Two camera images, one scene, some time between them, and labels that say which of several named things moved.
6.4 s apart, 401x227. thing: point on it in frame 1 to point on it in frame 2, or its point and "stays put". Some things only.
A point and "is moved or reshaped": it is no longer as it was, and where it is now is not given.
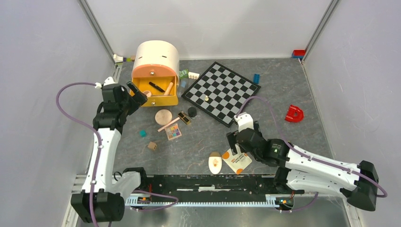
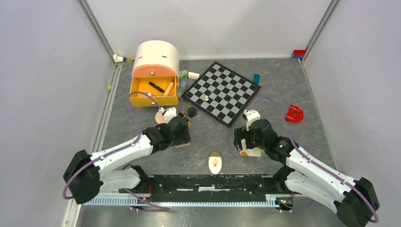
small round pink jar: [147, 93] stays put
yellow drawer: [160, 91] stays put
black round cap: [192, 111] stays put
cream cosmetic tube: [167, 91] stays put
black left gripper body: [127, 104] to [184, 137]
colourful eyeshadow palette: [173, 131] is moved or reshaped
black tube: [156, 86] stays put
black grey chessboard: [221, 92] stays put
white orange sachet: [238, 161] is moved or reshaped
